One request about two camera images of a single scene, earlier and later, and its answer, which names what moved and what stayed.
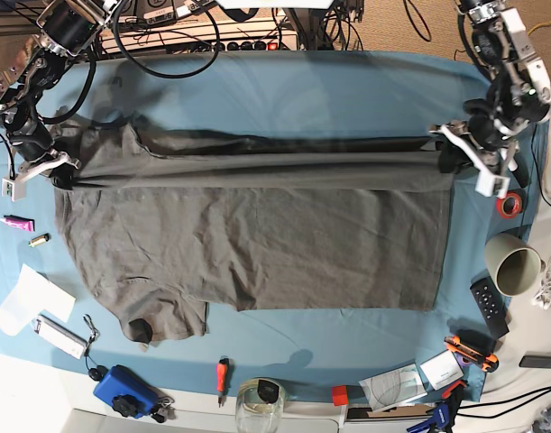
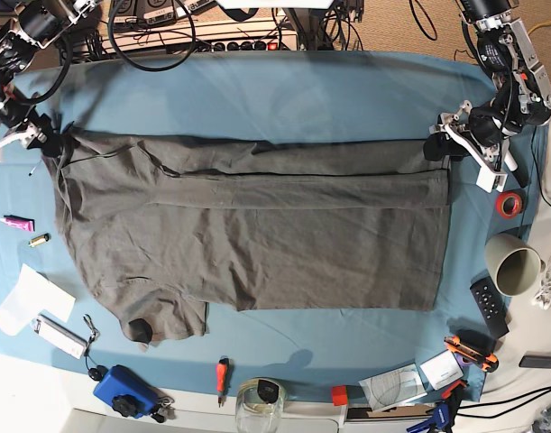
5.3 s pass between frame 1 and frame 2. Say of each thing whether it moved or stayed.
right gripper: moved
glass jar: stayed
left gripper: stayed
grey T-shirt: stayed
